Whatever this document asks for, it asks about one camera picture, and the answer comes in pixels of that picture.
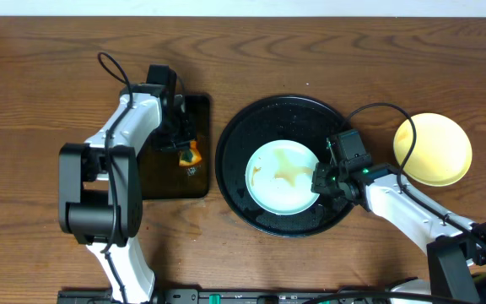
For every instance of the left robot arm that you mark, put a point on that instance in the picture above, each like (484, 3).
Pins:
(100, 199)

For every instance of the pale blue plate front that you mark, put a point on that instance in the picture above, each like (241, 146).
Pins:
(278, 177)

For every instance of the black round tray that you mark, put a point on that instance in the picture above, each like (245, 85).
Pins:
(293, 117)

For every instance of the black rectangular tray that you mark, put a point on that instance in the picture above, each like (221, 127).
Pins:
(161, 176)

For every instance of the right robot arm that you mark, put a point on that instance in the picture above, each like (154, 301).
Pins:
(455, 246)

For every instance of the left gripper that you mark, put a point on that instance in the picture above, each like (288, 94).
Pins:
(175, 141)

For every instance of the yellow plate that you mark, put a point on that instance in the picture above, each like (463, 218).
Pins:
(442, 154)

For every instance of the green and yellow sponge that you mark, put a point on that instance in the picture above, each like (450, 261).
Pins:
(189, 156)

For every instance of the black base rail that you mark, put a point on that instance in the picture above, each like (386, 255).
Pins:
(190, 296)

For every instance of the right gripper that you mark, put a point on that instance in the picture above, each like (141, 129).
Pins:
(321, 181)

